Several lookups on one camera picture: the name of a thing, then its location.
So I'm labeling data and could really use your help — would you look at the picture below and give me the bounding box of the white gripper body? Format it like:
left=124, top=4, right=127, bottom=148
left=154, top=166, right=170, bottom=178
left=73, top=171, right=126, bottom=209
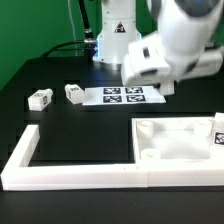
left=121, top=32, right=170, bottom=86

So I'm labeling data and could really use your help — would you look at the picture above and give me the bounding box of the white square tabletop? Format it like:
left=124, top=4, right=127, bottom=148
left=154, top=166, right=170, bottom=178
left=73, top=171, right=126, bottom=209
left=132, top=117, right=224, bottom=164

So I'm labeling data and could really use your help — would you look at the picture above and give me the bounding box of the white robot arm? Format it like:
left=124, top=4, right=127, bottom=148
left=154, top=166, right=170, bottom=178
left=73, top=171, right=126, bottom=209
left=93, top=0, right=224, bottom=86

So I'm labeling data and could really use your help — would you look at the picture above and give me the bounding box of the white sheet with fiducial tags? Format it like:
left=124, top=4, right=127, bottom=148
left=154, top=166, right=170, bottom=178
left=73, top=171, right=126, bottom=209
left=83, top=86, right=166, bottom=106

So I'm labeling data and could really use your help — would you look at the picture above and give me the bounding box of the white U-shaped obstacle fence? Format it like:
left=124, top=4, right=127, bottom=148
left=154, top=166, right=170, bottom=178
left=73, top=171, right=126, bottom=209
left=1, top=125, right=224, bottom=191

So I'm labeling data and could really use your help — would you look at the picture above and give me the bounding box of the black cable thick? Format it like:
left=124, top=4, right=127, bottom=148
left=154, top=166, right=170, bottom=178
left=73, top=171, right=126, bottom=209
left=40, top=0, right=98, bottom=58

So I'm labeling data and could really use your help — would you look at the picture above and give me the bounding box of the grey thin cable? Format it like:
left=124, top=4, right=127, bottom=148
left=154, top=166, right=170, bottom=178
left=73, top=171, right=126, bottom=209
left=67, top=0, right=78, bottom=57

